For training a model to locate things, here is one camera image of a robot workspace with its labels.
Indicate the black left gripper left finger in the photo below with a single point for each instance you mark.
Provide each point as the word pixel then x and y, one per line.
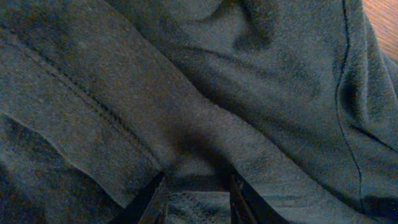
pixel 150 206

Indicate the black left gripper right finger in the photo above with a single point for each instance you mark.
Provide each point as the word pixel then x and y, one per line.
pixel 248 207

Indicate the dark green Nike t-shirt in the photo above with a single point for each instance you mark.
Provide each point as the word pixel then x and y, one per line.
pixel 98 97

